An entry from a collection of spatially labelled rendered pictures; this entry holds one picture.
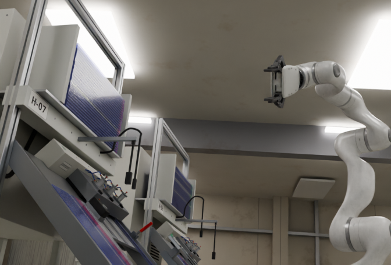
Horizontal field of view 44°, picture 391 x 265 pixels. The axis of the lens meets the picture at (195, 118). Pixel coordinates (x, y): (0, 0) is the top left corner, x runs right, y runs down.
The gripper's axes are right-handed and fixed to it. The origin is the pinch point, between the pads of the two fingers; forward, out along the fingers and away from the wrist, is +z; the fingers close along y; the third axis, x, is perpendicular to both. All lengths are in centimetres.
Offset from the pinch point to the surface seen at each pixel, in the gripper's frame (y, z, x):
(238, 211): -388, -646, -474
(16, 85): 2, 47, -66
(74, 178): -35, 28, -67
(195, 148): -153, -342, -325
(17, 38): 16, 33, -86
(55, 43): 14, 23, -77
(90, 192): -39, 28, -58
